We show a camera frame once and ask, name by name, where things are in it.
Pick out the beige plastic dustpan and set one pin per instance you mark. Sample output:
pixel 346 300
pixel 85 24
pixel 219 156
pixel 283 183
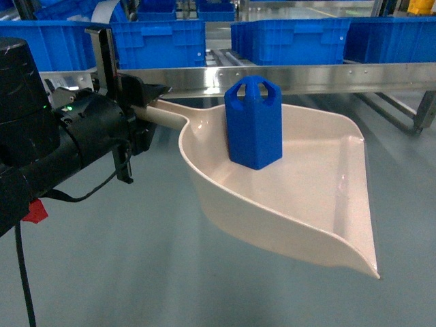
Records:
pixel 310 205

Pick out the blue bin front right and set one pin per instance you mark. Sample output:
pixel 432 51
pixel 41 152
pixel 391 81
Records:
pixel 291 42

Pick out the blue plastic hexagonal part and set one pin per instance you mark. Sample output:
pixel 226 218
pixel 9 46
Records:
pixel 253 111

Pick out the blue bin rear right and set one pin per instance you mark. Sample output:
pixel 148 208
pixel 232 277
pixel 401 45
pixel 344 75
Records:
pixel 215 11

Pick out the red tag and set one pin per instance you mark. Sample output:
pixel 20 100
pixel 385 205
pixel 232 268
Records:
pixel 37 212

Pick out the blue bin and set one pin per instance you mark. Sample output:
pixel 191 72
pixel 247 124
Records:
pixel 156 10
pixel 291 42
pixel 215 11
pixel 391 40
pixel 160 44

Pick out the blue bin far right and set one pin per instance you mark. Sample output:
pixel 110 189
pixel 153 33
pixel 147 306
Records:
pixel 391 40

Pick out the blue bin rear left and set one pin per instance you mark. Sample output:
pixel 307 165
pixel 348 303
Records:
pixel 156 10

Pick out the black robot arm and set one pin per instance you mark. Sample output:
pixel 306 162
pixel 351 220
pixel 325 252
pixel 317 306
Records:
pixel 42 146

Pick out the stainless steel shelf rack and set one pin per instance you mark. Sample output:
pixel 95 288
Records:
pixel 404 93

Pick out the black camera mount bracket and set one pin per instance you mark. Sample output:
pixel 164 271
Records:
pixel 103 49

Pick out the blue bin front left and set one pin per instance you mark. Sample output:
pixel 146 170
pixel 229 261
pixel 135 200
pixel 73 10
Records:
pixel 160 44

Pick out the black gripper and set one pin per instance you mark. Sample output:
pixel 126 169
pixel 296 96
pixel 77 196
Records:
pixel 94 119

